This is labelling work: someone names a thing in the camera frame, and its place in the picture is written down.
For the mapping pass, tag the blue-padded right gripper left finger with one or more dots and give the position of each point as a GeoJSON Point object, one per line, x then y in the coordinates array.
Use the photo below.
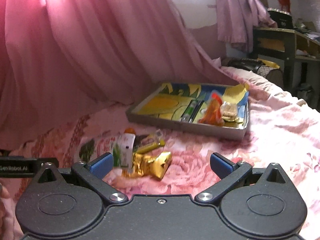
{"type": "Point", "coordinates": [101, 166]}

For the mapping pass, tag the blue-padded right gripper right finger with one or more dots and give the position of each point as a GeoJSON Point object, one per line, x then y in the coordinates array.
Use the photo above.
{"type": "Point", "coordinates": [221, 166]}

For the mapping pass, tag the white green red snack bag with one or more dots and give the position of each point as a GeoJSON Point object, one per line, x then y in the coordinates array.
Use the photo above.
{"type": "Point", "coordinates": [120, 146]}

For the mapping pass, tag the orange red-striped snack bag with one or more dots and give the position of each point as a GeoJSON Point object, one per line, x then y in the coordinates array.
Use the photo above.
{"type": "Point", "coordinates": [213, 114]}

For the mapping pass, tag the gold foil snack packets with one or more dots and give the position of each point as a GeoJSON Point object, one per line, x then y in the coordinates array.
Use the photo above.
{"type": "Point", "coordinates": [149, 165]}

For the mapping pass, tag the yellow snack bar packet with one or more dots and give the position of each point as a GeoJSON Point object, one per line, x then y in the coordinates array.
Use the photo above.
{"type": "Point", "coordinates": [148, 142]}

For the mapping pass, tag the green snack stick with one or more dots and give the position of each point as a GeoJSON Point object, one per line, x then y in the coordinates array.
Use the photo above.
{"type": "Point", "coordinates": [187, 114]}

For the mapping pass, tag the clear-wrapped cracker pack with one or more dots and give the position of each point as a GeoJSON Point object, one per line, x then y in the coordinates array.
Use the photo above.
{"type": "Point", "coordinates": [229, 112]}

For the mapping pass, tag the person's left hand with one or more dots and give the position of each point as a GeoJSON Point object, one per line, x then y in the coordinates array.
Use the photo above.
{"type": "Point", "coordinates": [10, 228]}

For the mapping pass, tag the grey box with colourful lining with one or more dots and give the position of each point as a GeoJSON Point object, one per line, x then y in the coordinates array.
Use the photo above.
{"type": "Point", "coordinates": [163, 108]}

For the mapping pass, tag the pink floral bedspread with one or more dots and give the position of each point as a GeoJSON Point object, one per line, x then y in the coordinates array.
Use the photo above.
{"type": "Point", "coordinates": [283, 129]}

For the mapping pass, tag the dark bag with yellow item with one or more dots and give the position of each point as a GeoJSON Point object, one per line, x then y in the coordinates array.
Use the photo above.
{"type": "Point", "coordinates": [272, 74]}

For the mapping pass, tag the pink curtain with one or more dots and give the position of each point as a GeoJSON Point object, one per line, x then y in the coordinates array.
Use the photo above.
{"type": "Point", "coordinates": [62, 59]}

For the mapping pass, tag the dark wooden desk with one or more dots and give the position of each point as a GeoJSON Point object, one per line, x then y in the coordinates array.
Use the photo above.
{"type": "Point", "coordinates": [298, 52]}

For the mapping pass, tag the mauve hanging cloth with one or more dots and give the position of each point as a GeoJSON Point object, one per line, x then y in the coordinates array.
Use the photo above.
{"type": "Point", "coordinates": [236, 20]}

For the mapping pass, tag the black device on desk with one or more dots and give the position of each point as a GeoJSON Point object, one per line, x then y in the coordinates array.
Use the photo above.
{"type": "Point", "coordinates": [282, 18]}

